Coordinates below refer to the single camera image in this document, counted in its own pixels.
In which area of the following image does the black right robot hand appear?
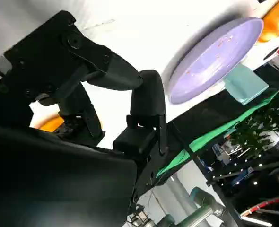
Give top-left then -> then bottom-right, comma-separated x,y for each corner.
0,10 -> 168,227

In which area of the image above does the green leafy plant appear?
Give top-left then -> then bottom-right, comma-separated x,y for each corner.
233,91 -> 279,163

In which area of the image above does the orange toy bread roll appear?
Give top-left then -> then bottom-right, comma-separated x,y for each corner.
257,0 -> 279,43
29,111 -> 104,133

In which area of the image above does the green cloth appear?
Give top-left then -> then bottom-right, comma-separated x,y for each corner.
155,91 -> 279,178

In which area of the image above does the red metal bar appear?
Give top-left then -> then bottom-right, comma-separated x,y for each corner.
239,195 -> 279,217

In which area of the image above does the black table skirt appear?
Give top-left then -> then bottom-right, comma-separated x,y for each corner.
166,63 -> 279,166

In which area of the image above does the white control box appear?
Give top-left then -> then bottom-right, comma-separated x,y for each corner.
260,39 -> 279,79

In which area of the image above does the black frame pole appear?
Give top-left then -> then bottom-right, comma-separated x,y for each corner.
170,122 -> 241,227

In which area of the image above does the pale green mug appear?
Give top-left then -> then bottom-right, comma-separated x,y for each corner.
221,63 -> 270,106

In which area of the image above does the lilac plate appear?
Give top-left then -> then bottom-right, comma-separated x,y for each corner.
169,17 -> 265,105

